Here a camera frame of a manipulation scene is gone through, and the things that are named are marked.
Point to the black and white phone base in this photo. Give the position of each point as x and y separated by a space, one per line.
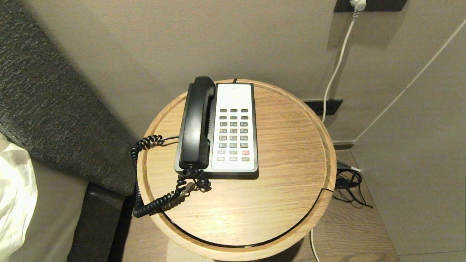
235 98

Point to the black telephone handset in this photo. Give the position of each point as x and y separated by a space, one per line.
196 120

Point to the round wooden side table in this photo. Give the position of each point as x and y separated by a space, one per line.
255 203

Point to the dark grey bed base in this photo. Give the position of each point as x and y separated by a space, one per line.
94 225

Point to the white power plug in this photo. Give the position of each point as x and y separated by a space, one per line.
358 4

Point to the dark grey fabric headboard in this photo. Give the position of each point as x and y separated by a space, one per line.
54 102

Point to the beige mattress side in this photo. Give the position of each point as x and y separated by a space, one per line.
54 218

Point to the white bed linen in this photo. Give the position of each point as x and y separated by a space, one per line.
14 189

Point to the small black wall socket plate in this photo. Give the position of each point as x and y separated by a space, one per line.
333 106

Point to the wide black wall socket panel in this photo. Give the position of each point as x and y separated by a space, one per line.
386 4

